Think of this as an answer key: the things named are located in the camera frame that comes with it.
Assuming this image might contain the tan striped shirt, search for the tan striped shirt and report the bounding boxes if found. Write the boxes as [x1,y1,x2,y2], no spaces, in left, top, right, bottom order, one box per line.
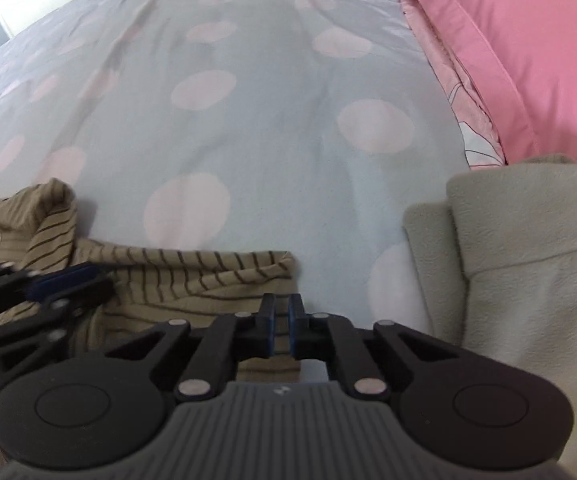
[0,179,303,386]

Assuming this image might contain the pink patterned sheet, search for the pink patterned sheet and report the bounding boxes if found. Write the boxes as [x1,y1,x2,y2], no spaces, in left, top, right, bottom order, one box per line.
[399,0,507,167]

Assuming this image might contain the grey-green fleece garment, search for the grey-green fleece garment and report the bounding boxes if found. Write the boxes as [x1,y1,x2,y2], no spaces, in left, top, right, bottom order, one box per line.
[403,154,577,466]

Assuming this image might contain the bed with polka dot sheet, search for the bed with polka dot sheet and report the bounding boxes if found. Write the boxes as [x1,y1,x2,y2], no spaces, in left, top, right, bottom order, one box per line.
[0,0,472,381]

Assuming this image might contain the pink pillow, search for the pink pillow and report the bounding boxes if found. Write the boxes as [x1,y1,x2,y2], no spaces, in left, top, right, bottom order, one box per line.
[349,0,577,166]

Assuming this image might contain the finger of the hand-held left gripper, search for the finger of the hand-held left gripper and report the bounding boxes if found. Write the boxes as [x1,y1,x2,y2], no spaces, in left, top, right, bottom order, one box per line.
[0,260,116,333]
[0,329,69,376]

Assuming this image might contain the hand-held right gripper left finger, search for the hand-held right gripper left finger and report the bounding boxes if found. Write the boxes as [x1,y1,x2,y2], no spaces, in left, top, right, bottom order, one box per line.
[103,292,275,402]

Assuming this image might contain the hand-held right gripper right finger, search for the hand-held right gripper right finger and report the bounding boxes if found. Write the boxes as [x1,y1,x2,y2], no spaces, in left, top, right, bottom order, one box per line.
[288,292,459,402]

